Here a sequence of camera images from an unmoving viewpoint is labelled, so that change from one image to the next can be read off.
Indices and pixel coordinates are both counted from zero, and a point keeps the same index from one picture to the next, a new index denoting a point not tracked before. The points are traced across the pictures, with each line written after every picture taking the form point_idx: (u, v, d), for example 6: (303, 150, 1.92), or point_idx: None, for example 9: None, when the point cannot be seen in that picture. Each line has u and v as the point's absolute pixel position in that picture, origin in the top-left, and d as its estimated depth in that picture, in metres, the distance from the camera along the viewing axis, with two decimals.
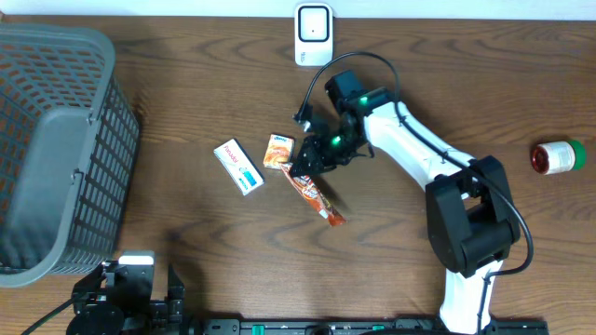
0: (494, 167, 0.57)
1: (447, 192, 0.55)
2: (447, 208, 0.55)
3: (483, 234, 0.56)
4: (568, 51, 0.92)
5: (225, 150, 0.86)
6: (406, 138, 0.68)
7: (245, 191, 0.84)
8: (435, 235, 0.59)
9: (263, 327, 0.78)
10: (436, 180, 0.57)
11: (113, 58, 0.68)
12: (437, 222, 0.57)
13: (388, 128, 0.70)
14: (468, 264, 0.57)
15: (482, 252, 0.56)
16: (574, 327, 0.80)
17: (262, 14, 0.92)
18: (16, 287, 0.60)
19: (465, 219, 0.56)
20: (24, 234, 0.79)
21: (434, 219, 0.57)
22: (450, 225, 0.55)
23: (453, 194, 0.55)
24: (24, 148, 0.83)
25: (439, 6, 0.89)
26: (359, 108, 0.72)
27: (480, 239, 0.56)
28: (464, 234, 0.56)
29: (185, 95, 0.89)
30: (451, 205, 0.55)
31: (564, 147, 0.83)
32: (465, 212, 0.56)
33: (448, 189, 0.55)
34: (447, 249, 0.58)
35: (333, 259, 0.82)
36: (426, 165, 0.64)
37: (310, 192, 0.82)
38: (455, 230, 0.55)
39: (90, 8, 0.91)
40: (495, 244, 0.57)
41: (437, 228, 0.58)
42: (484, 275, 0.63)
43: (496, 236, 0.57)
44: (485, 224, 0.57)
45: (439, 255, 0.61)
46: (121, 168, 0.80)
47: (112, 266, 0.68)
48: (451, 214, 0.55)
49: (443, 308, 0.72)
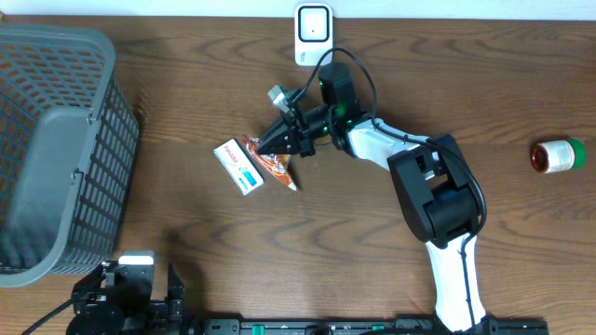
0: (449, 140, 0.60)
1: (405, 162, 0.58)
2: (407, 177, 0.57)
3: (448, 204, 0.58)
4: (568, 51, 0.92)
5: (225, 150, 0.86)
6: (376, 135, 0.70)
7: (245, 191, 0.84)
8: (405, 208, 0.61)
9: (263, 327, 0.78)
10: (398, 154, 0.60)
11: (113, 58, 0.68)
12: (401, 193, 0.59)
13: (365, 135, 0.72)
14: (437, 234, 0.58)
15: (449, 220, 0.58)
16: (574, 326, 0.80)
17: (262, 14, 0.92)
18: (16, 287, 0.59)
19: (427, 187, 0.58)
20: (24, 234, 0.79)
21: (400, 190, 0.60)
22: (412, 190, 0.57)
23: (413, 164, 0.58)
24: (24, 148, 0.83)
25: (439, 6, 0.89)
26: (345, 131, 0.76)
27: (446, 207, 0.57)
28: (425, 197, 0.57)
29: (185, 95, 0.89)
30: (411, 174, 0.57)
31: (563, 146, 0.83)
32: (426, 182, 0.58)
33: (406, 159, 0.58)
34: (416, 220, 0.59)
35: (333, 259, 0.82)
36: (390, 150, 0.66)
37: (278, 167, 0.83)
38: (419, 199, 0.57)
39: (89, 8, 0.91)
40: (461, 212, 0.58)
41: (403, 197, 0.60)
42: (460, 248, 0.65)
43: (462, 206, 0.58)
44: (451, 195, 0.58)
45: (413, 230, 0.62)
46: (121, 167, 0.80)
47: (112, 266, 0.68)
48: (410, 180, 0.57)
49: (440, 307, 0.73)
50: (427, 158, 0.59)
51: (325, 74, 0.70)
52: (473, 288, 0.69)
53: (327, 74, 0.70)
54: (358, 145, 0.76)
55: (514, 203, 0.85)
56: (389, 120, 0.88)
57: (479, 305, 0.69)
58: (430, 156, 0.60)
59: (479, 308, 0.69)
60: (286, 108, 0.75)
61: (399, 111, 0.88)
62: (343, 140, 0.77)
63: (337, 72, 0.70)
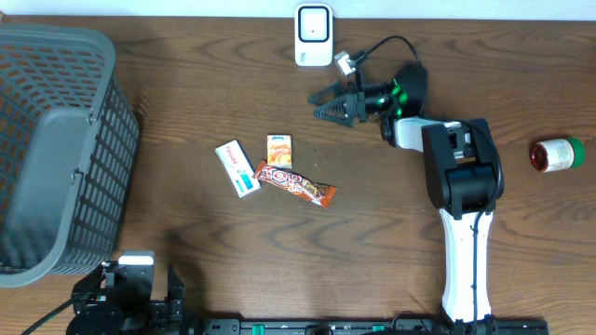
0: (482, 123, 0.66)
1: (437, 133, 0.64)
2: (437, 147, 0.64)
3: (467, 179, 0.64)
4: (568, 51, 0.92)
5: (226, 151, 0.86)
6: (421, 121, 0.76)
7: (241, 194, 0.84)
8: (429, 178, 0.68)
9: (263, 327, 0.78)
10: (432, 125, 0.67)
11: (113, 59, 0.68)
12: (428, 161, 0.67)
13: (405, 123, 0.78)
14: (453, 204, 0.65)
15: (466, 193, 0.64)
16: (573, 327, 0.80)
17: (261, 14, 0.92)
18: (16, 287, 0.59)
19: (452, 159, 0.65)
20: (24, 234, 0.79)
21: (428, 158, 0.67)
22: (439, 156, 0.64)
23: (444, 137, 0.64)
24: (24, 148, 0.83)
25: (438, 6, 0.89)
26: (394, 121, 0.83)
27: (466, 179, 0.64)
28: (449, 166, 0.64)
29: (186, 95, 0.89)
30: (440, 144, 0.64)
31: (561, 143, 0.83)
32: (452, 155, 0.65)
33: (440, 131, 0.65)
34: (437, 189, 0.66)
35: (333, 259, 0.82)
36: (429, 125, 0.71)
37: (296, 187, 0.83)
38: (441, 167, 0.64)
39: (89, 9, 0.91)
40: (479, 189, 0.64)
41: (429, 164, 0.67)
42: (472, 224, 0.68)
43: (480, 183, 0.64)
44: (471, 172, 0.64)
45: (433, 198, 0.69)
46: (121, 168, 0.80)
47: (112, 266, 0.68)
48: (438, 146, 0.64)
49: (446, 300, 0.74)
50: (459, 138, 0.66)
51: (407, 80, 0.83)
52: (480, 275, 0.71)
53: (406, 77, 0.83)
54: (399, 133, 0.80)
55: (513, 203, 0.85)
56: None
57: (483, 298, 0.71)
58: (462, 136, 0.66)
59: (481, 301, 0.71)
60: (351, 70, 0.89)
61: None
62: (389, 132, 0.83)
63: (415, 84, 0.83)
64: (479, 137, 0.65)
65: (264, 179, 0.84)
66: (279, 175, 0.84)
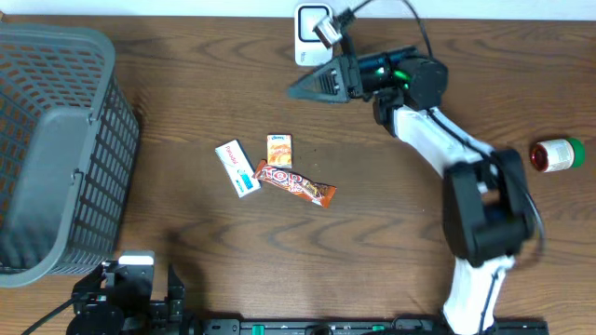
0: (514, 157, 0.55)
1: (462, 174, 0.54)
2: (461, 190, 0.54)
3: (496, 226, 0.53)
4: (568, 51, 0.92)
5: (226, 151, 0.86)
6: (433, 127, 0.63)
7: (241, 193, 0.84)
8: (449, 223, 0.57)
9: (263, 327, 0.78)
10: (453, 164, 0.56)
11: (113, 58, 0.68)
12: (451, 206, 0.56)
13: (407, 117, 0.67)
14: (479, 256, 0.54)
15: (494, 244, 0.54)
16: (573, 327, 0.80)
17: (261, 13, 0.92)
18: (16, 287, 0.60)
19: (480, 205, 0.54)
20: (24, 234, 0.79)
21: (450, 204, 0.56)
22: (464, 201, 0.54)
23: (469, 179, 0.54)
24: (24, 148, 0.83)
25: (439, 6, 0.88)
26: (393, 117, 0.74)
27: (494, 230, 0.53)
28: (475, 214, 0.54)
29: (185, 95, 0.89)
30: (467, 188, 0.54)
31: (561, 144, 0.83)
32: (480, 200, 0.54)
33: (465, 171, 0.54)
34: (459, 238, 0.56)
35: (333, 259, 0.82)
36: (447, 151, 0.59)
37: (296, 187, 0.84)
38: (467, 216, 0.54)
39: (89, 8, 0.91)
40: (509, 239, 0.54)
41: (450, 210, 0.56)
42: (494, 273, 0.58)
43: (511, 231, 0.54)
44: (500, 217, 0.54)
45: (452, 246, 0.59)
46: (121, 168, 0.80)
47: (112, 266, 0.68)
48: (463, 183, 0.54)
49: (448, 309, 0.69)
50: (484, 174, 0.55)
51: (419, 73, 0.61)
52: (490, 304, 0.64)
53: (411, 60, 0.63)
54: (399, 126, 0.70)
55: None
56: None
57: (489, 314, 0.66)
58: (488, 171, 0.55)
59: (488, 315, 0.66)
60: (338, 35, 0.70)
61: None
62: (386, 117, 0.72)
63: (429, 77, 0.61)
64: (508, 174, 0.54)
65: (264, 179, 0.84)
66: (279, 175, 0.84)
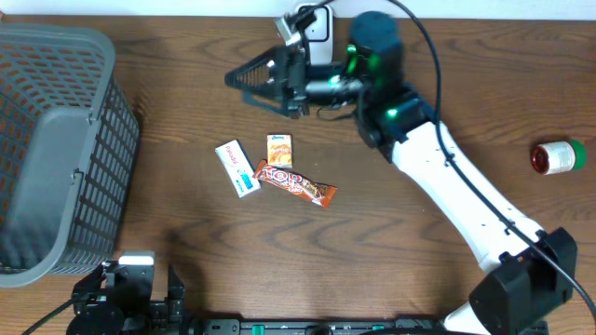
0: (563, 243, 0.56)
1: (516, 283, 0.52)
2: (515, 301, 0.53)
3: (536, 304, 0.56)
4: (568, 51, 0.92)
5: (226, 151, 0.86)
6: (456, 181, 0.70)
7: (241, 194, 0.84)
8: (482, 302, 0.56)
9: (263, 327, 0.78)
10: (509, 269, 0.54)
11: (113, 58, 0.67)
12: (495, 307, 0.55)
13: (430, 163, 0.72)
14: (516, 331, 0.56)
15: (536, 318, 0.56)
16: (573, 327, 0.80)
17: (261, 13, 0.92)
18: (16, 287, 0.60)
19: (526, 299, 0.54)
20: (24, 234, 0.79)
21: (495, 300, 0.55)
22: (517, 314, 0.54)
23: (526, 290, 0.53)
24: (24, 148, 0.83)
25: (439, 6, 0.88)
26: (385, 122, 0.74)
27: (535, 316, 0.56)
28: (523, 314, 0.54)
29: (185, 95, 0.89)
30: (519, 298, 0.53)
31: (564, 148, 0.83)
32: (527, 294, 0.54)
33: (516, 279, 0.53)
34: (495, 321, 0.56)
35: (333, 259, 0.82)
36: (480, 227, 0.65)
37: (297, 187, 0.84)
38: (516, 317, 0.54)
39: (89, 8, 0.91)
40: (548, 309, 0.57)
41: (494, 302, 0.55)
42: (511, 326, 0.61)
43: (548, 301, 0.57)
44: (540, 294, 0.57)
45: (479, 315, 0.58)
46: (121, 167, 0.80)
47: (113, 266, 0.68)
48: (518, 313, 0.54)
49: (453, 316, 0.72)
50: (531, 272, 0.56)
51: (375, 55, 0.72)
52: None
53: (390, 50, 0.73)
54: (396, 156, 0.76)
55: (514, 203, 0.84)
56: None
57: None
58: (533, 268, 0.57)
59: None
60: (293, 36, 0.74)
61: None
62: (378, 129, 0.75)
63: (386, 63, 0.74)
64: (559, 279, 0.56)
65: (264, 179, 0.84)
66: (279, 175, 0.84)
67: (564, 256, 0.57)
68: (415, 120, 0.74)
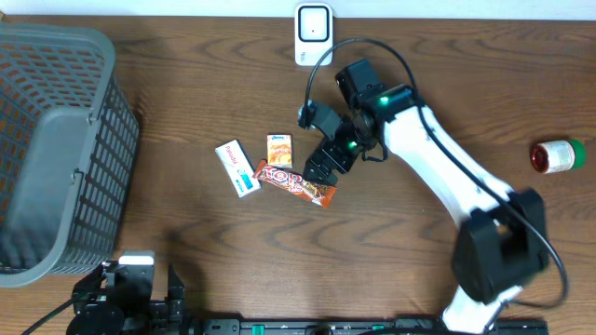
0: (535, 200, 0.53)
1: (480, 229, 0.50)
2: (481, 247, 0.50)
3: (510, 266, 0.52)
4: (568, 51, 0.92)
5: (226, 151, 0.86)
6: (439, 155, 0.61)
7: (241, 193, 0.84)
8: (461, 265, 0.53)
9: (263, 327, 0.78)
10: (475, 219, 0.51)
11: (113, 58, 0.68)
12: (468, 261, 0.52)
13: (413, 140, 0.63)
14: (494, 296, 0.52)
15: (511, 283, 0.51)
16: (573, 327, 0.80)
17: (261, 13, 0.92)
18: (16, 287, 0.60)
19: (498, 255, 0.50)
20: (24, 234, 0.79)
21: (467, 257, 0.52)
22: (485, 266, 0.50)
23: (492, 237, 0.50)
24: (24, 148, 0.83)
25: (439, 6, 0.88)
26: (375, 106, 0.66)
27: (508, 274, 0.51)
28: (496, 268, 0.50)
29: (185, 95, 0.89)
30: (486, 244, 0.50)
31: (562, 145, 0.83)
32: (499, 248, 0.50)
33: (480, 224, 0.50)
34: (473, 280, 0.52)
35: (333, 259, 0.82)
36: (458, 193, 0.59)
37: (297, 187, 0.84)
38: (487, 269, 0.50)
39: (90, 8, 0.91)
40: (525, 274, 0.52)
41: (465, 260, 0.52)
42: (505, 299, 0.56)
43: (527, 265, 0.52)
44: (515, 258, 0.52)
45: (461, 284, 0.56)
46: (121, 167, 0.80)
47: (113, 266, 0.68)
48: (486, 261, 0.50)
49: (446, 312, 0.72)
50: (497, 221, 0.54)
51: (352, 75, 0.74)
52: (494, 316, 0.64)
53: (361, 67, 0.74)
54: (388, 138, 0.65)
55: None
56: None
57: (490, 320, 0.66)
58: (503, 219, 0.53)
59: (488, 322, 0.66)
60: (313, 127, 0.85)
61: None
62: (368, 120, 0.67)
63: (368, 74, 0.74)
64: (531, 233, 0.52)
65: (264, 179, 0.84)
66: (279, 175, 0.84)
67: (536, 217, 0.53)
68: (404, 107, 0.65)
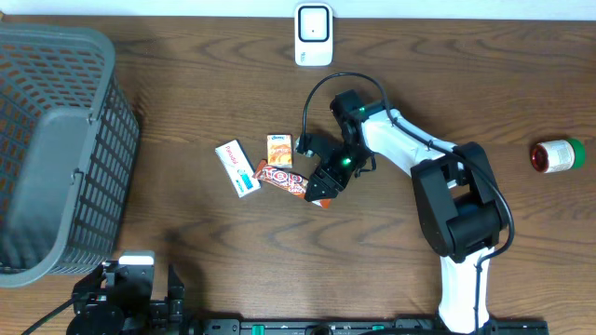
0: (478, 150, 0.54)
1: (432, 173, 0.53)
2: (431, 190, 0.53)
3: (470, 217, 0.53)
4: (568, 51, 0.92)
5: (226, 151, 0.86)
6: (403, 135, 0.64)
7: (241, 193, 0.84)
8: (421, 216, 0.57)
9: (263, 327, 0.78)
10: (420, 163, 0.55)
11: (113, 59, 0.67)
12: (424, 208, 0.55)
13: (381, 130, 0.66)
14: (456, 247, 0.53)
15: (467, 226, 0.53)
16: (573, 327, 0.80)
17: (261, 14, 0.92)
18: (16, 287, 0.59)
19: (451, 201, 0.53)
20: (24, 235, 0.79)
21: (421, 205, 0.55)
22: (436, 207, 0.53)
23: (440, 180, 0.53)
24: (24, 148, 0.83)
25: (439, 6, 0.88)
26: (356, 117, 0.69)
27: (466, 221, 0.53)
28: (449, 214, 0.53)
29: (185, 95, 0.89)
30: (437, 187, 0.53)
31: (562, 145, 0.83)
32: (451, 194, 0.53)
33: (433, 170, 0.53)
34: (435, 231, 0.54)
35: (333, 259, 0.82)
36: (413, 154, 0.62)
37: (297, 187, 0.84)
38: (440, 213, 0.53)
39: (90, 9, 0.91)
40: (485, 229, 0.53)
41: (426, 210, 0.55)
42: (476, 262, 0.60)
43: (486, 220, 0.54)
44: (473, 209, 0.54)
45: (428, 239, 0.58)
46: (121, 167, 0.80)
47: (113, 266, 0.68)
48: (435, 202, 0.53)
49: (441, 306, 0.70)
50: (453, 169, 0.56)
51: (339, 99, 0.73)
52: (481, 297, 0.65)
53: (347, 92, 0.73)
54: (371, 137, 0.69)
55: (513, 203, 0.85)
56: None
57: (483, 307, 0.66)
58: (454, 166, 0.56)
59: (481, 310, 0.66)
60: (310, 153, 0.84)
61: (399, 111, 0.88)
62: (353, 128, 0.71)
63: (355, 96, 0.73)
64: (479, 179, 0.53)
65: (264, 179, 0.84)
66: (279, 175, 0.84)
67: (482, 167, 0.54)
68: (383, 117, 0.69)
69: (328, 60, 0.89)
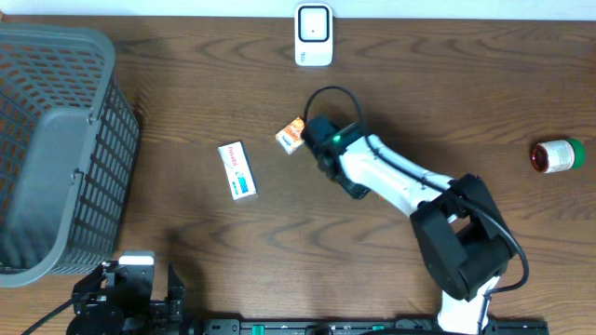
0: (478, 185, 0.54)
1: (434, 219, 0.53)
2: (439, 237, 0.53)
3: (480, 256, 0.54)
4: (568, 51, 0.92)
5: (229, 151, 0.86)
6: (386, 169, 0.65)
7: (236, 195, 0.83)
8: (428, 259, 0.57)
9: (263, 327, 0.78)
10: (420, 208, 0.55)
11: (113, 59, 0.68)
12: (432, 254, 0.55)
13: (364, 164, 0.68)
14: (471, 289, 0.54)
15: (480, 267, 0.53)
16: (573, 327, 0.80)
17: (262, 14, 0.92)
18: (16, 287, 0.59)
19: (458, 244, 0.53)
20: (24, 235, 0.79)
21: (428, 250, 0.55)
22: (446, 254, 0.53)
23: (444, 225, 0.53)
24: (24, 148, 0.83)
25: (440, 6, 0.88)
26: (331, 148, 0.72)
27: (477, 262, 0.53)
28: (459, 258, 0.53)
29: (185, 95, 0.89)
30: (442, 234, 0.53)
31: (562, 145, 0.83)
32: (456, 237, 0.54)
33: (434, 216, 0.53)
34: (446, 276, 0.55)
35: (333, 259, 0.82)
36: (407, 193, 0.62)
37: None
38: (450, 259, 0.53)
39: (90, 8, 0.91)
40: (494, 263, 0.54)
41: (434, 256, 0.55)
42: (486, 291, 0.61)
43: (494, 255, 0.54)
44: (480, 246, 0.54)
45: (439, 281, 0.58)
46: (121, 168, 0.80)
47: (113, 266, 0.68)
48: (443, 248, 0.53)
49: (441, 314, 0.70)
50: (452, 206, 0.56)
51: (312, 127, 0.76)
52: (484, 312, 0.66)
53: (317, 122, 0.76)
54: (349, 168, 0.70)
55: (513, 203, 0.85)
56: (387, 121, 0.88)
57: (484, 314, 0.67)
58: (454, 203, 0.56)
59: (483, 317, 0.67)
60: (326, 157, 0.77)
61: (398, 111, 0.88)
62: (329, 160, 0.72)
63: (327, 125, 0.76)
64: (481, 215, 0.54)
65: None
66: None
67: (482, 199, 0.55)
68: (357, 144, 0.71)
69: (328, 60, 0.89)
